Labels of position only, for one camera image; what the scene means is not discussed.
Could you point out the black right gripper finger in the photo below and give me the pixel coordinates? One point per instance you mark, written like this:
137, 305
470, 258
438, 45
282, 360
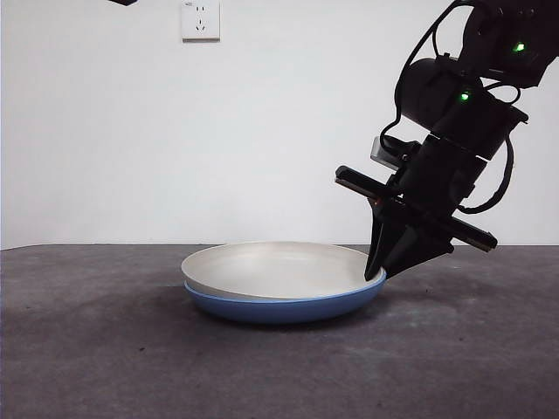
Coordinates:
380, 244
419, 249

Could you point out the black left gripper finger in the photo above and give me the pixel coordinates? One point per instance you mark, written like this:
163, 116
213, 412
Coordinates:
117, 2
132, 2

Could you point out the white round plate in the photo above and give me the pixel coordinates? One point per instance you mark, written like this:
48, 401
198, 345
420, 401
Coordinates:
271, 266

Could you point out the blue round plate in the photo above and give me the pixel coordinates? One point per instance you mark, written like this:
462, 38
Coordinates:
279, 312

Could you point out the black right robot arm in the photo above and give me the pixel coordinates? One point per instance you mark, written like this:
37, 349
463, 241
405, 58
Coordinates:
480, 126

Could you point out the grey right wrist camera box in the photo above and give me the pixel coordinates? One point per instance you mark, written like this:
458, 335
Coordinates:
379, 152

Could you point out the white wall power socket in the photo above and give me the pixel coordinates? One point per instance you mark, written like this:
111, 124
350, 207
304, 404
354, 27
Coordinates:
201, 22

